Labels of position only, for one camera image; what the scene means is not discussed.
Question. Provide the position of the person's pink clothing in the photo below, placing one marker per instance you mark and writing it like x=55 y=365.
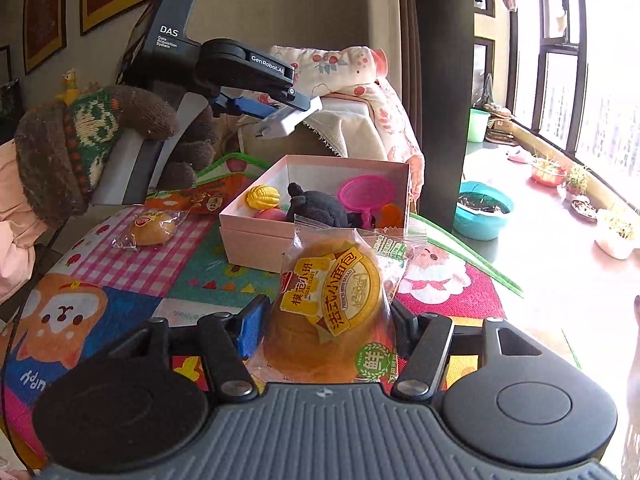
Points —
x=17 y=210

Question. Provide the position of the small pink orange toy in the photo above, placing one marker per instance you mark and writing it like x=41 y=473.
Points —
x=270 y=215

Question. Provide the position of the pink plastic toy strainer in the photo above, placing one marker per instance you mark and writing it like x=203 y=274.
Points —
x=367 y=192

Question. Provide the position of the beige fringed towel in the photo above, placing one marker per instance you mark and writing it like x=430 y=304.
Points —
x=350 y=130

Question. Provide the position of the orange plastic toy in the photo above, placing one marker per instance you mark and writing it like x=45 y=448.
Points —
x=390 y=215

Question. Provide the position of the large packaged bread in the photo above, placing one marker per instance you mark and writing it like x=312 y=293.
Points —
x=325 y=310

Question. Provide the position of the pink cardboard box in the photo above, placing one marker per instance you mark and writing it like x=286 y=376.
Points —
x=255 y=250

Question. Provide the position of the white plant pot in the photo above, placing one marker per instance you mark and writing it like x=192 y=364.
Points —
x=615 y=242

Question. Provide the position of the dark shallow dish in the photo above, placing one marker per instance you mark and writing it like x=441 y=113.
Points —
x=584 y=210

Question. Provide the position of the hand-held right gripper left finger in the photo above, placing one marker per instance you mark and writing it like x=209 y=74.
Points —
x=252 y=327

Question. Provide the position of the colourful play mat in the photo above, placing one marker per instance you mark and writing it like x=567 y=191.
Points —
x=150 y=280

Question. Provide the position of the green plastic bucket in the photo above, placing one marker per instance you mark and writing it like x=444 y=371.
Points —
x=478 y=125

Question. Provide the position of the brown curtain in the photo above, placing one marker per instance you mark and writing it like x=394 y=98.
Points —
x=410 y=60

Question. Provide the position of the yellow plush toy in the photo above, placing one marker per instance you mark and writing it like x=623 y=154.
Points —
x=70 y=87

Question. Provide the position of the knit sweater left forearm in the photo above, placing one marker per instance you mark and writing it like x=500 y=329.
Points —
x=65 y=150

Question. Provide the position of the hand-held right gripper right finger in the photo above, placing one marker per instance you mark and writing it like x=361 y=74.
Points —
x=425 y=345

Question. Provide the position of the black plush cat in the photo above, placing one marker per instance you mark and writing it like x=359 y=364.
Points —
x=315 y=207

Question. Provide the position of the floral quilt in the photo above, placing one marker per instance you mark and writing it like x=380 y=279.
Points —
x=350 y=67

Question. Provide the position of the black window frame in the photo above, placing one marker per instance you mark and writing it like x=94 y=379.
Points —
x=580 y=100

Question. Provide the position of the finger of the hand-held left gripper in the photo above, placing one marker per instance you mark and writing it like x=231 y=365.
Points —
x=245 y=106
x=295 y=97

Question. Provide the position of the beige sofa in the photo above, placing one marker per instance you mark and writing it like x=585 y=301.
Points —
x=270 y=147

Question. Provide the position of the red plant pot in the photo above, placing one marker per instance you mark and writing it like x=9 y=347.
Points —
x=547 y=175

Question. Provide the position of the yellow plastic toy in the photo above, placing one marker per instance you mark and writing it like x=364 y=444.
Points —
x=262 y=196

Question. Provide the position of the small packaged bread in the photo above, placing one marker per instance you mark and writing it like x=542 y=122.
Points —
x=152 y=230

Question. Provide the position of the person's left hand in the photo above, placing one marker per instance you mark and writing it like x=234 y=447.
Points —
x=195 y=150

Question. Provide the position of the small green potted plant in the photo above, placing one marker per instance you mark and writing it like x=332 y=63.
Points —
x=577 y=180

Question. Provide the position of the orange snack packet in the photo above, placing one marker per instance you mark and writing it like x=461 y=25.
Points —
x=200 y=200

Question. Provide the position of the teal plastic basin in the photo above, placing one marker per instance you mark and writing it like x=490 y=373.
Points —
x=480 y=220

